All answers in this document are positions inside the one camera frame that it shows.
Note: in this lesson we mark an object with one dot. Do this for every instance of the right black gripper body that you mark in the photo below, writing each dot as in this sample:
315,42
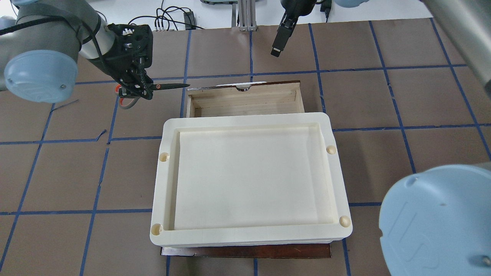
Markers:
294,8

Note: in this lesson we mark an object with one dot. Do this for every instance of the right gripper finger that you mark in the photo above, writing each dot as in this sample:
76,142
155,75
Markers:
284,32

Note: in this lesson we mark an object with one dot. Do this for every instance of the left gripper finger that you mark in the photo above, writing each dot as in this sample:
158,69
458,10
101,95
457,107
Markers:
142,82
135,94

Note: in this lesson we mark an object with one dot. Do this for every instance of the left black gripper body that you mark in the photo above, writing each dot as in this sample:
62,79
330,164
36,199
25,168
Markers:
117,66

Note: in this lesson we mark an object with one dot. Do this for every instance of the grey orange scissors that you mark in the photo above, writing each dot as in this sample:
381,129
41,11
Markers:
126,104

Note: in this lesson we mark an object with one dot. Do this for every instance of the dark wooden drawer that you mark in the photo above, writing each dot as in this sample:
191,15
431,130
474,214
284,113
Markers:
253,98

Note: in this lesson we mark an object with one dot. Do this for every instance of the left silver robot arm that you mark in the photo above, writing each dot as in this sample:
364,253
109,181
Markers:
40,51

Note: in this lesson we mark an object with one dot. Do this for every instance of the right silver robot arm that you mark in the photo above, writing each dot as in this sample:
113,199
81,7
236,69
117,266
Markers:
398,89

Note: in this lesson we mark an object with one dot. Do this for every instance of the dark wooden drawer cabinet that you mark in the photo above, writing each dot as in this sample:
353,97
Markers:
284,251

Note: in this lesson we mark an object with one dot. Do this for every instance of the black power adapter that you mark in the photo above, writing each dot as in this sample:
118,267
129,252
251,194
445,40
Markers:
189,19

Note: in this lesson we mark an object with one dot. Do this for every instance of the cream plastic tray stack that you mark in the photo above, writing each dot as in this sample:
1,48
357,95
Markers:
249,180

